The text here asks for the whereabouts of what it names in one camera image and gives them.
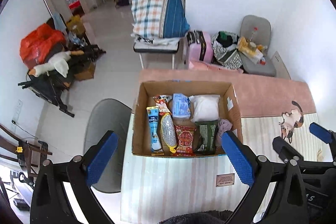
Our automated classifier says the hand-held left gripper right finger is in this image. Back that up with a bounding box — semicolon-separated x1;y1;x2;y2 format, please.
222;130;309;224

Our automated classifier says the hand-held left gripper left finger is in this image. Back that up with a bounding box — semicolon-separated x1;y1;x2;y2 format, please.
30;130;119;224

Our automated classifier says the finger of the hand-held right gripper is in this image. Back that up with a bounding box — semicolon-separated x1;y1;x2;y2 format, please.
272;136;302;165
309;122;336;159

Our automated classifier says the lilac cloth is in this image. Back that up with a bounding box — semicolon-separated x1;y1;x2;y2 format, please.
215;119;233;147

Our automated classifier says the green snack packet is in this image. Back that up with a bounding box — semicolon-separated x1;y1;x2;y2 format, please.
196;120;219;155

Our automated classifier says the red snack packet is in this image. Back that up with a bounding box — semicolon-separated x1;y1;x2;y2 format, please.
173;124;197;156

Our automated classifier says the white powder bag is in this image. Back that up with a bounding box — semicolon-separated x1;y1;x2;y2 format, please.
189;94;221;123

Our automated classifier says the long blue white packet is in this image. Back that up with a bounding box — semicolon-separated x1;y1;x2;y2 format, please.
146;106;165;156

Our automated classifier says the silver glitter pouch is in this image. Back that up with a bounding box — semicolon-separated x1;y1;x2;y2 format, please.
159;112;178;152

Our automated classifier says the blue tissue packet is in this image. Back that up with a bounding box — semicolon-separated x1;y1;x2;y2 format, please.
172;93;192;120

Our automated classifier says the orange cartoon snack packet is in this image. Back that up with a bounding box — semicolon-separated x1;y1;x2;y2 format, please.
153;94;173;116

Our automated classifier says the grey round chair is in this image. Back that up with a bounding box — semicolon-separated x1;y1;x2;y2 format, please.
83;98;133;194

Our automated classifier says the dark fuzzy garment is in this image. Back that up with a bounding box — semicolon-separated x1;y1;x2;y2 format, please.
159;210;231;224

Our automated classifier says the white flat panel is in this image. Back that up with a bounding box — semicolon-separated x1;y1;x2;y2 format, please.
272;51;292;80

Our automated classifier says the black folding rack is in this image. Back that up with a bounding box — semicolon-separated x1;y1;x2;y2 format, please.
18;44;107;118

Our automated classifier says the small brown cardboard box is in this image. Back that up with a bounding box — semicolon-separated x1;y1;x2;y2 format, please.
73;61;96;82

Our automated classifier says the small black box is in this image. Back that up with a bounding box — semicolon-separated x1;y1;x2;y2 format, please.
13;198;31;210

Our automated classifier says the brown wooden chair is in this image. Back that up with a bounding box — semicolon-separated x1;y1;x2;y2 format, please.
0;123;53;183

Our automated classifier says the white power strip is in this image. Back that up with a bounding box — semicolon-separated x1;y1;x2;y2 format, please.
12;99;23;124

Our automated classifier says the white wrapped box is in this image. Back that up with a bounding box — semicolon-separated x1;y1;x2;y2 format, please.
248;49;264;64

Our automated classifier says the black white patterned bag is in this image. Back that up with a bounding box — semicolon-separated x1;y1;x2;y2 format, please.
211;31;243;70

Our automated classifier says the white goose plush toy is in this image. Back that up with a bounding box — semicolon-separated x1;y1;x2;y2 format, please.
28;50;84;78

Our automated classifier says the yellow plastic bag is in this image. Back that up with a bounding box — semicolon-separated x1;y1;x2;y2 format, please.
238;36;250;53

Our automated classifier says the pink suitcase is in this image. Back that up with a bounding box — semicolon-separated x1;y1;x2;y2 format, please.
187;30;214;63

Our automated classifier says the grey padded chair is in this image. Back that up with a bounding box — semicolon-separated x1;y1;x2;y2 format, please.
240;15;277;77

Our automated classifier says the white patterned cloth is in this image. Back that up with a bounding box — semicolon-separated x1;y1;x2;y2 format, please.
131;32;181;46

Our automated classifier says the red plastic bag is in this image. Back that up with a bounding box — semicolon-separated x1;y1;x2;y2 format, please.
20;23;66;69

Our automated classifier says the yellow cardboard box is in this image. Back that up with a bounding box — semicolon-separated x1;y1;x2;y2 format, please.
66;15;86;36

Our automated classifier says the light blue cloth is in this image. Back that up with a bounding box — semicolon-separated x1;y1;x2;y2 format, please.
52;12;66;30

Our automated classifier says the plaid folded quilt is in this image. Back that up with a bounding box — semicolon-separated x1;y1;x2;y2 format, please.
131;0;190;39

